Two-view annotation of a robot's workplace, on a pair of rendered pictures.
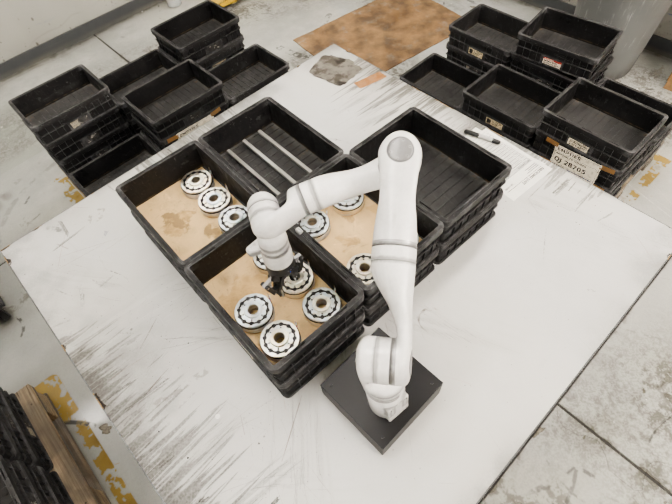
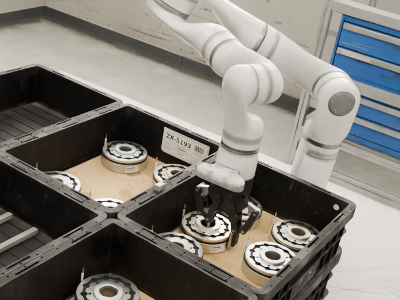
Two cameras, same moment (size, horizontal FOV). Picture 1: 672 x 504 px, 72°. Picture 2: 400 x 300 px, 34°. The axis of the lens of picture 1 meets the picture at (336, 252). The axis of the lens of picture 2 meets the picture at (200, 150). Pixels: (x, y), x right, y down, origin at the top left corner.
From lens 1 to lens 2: 1.64 m
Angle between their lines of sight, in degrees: 81
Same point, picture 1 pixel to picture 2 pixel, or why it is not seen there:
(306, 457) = (374, 277)
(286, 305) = (241, 245)
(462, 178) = (13, 118)
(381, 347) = (337, 75)
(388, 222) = (249, 16)
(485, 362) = not seen: hidden behind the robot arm
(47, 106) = not seen: outside the picture
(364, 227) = (100, 184)
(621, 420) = not seen: hidden behind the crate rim
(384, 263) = (281, 36)
